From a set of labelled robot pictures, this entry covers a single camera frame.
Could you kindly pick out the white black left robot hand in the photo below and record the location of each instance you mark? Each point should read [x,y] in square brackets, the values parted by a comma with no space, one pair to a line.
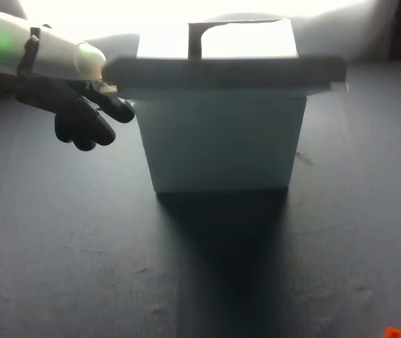
[45,53]

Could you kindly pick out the cardboard box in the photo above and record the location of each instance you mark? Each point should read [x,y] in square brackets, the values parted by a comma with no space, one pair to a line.
[221,141]

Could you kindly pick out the grey table cloth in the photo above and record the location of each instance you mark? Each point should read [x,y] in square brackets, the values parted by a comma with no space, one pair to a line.
[45,211]

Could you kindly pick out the white sheet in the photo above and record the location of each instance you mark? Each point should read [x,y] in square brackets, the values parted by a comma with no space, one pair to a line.
[344,31]

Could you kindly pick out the small orange toy brick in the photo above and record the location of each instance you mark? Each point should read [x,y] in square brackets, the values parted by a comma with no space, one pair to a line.
[394,332]

